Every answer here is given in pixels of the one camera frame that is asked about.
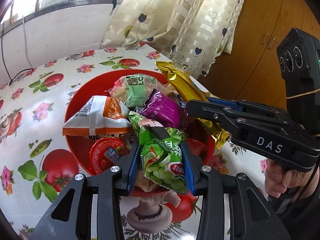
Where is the tan string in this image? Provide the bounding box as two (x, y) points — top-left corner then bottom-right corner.
(286, 89), (320, 100)

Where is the orange and white snack bag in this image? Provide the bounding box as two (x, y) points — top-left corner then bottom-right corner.
(62, 95), (133, 140)

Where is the white cable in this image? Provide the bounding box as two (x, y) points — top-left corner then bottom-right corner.
(22, 15), (34, 69)

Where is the purple snack packet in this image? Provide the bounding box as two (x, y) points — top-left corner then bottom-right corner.
(136, 89), (189, 130)

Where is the person's right forearm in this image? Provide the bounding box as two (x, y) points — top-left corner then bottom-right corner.
(269, 187), (320, 230)

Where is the green pea snack bag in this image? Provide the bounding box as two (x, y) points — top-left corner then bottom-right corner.
(128, 111), (189, 195)

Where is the pink jelly cup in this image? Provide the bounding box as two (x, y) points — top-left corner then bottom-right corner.
(89, 137), (129, 175)

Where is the wooden cabinet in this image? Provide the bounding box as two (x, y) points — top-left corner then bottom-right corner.
(197, 0), (320, 110)

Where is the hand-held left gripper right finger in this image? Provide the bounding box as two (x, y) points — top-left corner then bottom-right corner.
(180, 142), (292, 240)

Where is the fruit and flower print tablecloth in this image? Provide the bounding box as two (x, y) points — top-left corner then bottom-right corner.
(0, 44), (269, 240)

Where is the red plastic basket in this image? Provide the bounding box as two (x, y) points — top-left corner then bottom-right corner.
(64, 69), (217, 197)

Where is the cream heart print curtain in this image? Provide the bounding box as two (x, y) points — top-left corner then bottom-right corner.
(100, 0), (250, 79)

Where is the golden snack bar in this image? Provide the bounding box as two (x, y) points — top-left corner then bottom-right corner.
(155, 60), (230, 150)

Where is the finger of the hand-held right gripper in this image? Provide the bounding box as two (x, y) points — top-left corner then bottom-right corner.
(206, 96), (288, 117)
(185, 99), (290, 137)

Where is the black cable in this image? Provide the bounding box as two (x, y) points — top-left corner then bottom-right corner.
(0, 36), (33, 85)

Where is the person's right hand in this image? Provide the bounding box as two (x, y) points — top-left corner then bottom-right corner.
(265, 159), (319, 198)

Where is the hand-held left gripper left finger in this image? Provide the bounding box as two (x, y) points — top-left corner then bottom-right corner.
(31, 142), (140, 240)

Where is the light green snack bag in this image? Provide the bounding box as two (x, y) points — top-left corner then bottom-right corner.
(105, 73), (160, 109)

